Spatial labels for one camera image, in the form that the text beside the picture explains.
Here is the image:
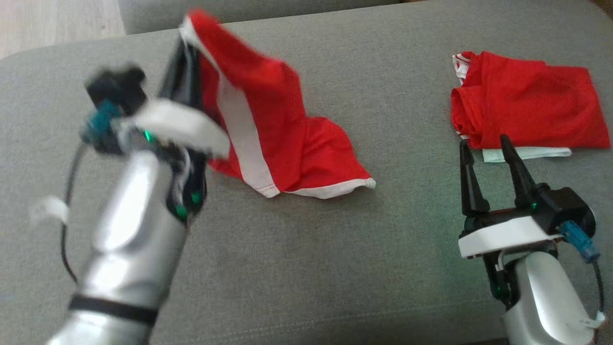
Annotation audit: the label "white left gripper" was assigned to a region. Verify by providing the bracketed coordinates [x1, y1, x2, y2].
[117, 37, 231, 226]

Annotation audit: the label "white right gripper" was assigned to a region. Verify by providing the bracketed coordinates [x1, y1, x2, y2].
[457, 134, 565, 301]

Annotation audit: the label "red shirt with white sleeves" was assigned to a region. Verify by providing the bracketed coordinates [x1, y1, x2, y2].
[450, 50, 612, 163]

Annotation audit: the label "red shorts with white stripe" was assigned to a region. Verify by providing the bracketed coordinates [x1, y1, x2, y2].
[180, 9, 376, 199]

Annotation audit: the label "long grey sofa seat cushion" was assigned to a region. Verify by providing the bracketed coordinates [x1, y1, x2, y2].
[118, 0, 400, 35]

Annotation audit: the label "large grey sofa seat cushion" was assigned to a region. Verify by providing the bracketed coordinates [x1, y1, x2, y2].
[0, 0, 613, 345]

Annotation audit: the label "teal left cable connector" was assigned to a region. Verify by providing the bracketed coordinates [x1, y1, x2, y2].
[80, 102, 124, 147]

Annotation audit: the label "teal cable connector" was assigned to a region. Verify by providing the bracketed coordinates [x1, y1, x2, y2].
[80, 102, 124, 147]
[559, 220, 601, 264]

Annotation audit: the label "teal right cable connector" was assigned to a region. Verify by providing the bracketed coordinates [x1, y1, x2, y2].
[559, 220, 601, 264]

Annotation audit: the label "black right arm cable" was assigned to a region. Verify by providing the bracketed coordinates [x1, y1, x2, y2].
[590, 259, 606, 317]

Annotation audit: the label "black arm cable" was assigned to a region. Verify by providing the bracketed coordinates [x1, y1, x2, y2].
[590, 259, 606, 317]
[60, 143, 91, 284]

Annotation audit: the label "white right cable label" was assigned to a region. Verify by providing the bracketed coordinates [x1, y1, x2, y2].
[581, 310, 608, 329]

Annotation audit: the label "white cable label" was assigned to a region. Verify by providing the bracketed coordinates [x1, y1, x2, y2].
[581, 310, 608, 329]
[29, 195, 70, 226]

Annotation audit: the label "white left cable label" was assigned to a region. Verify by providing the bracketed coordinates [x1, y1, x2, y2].
[29, 195, 70, 226]

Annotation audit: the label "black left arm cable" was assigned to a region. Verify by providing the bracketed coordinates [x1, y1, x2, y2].
[60, 143, 91, 284]

